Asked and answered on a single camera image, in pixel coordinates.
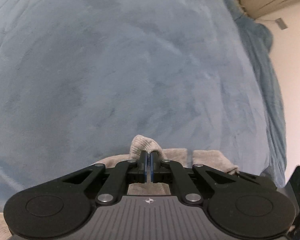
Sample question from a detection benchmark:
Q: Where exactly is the grey polo shirt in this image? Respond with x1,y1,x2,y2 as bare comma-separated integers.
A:
0,135,239,239

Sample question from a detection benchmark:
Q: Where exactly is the blue fleece duvet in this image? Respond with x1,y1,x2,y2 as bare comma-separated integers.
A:
0,0,287,211

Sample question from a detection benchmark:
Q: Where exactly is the wall power socket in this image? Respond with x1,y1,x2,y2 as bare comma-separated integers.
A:
275,18,288,30

